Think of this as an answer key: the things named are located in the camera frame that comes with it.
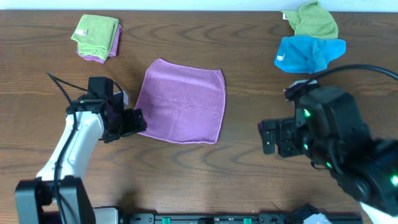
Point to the crumpled green cloth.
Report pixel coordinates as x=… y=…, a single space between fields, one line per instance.
x=312 y=20

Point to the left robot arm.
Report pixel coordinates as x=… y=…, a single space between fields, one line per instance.
x=57 y=193

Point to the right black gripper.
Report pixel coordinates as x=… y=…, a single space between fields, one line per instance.
x=285 y=128

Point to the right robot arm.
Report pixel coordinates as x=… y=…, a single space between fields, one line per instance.
x=327 y=128

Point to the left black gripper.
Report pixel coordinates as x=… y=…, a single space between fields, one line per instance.
x=133 y=122

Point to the folded pink cloth under green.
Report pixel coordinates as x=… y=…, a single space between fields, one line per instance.
x=115 y=43

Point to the pink microfiber cloth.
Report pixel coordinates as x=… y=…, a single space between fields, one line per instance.
x=182 y=105

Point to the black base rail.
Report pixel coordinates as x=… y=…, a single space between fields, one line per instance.
x=306 y=214

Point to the crumpled blue cloth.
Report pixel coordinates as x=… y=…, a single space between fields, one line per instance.
x=305 y=54

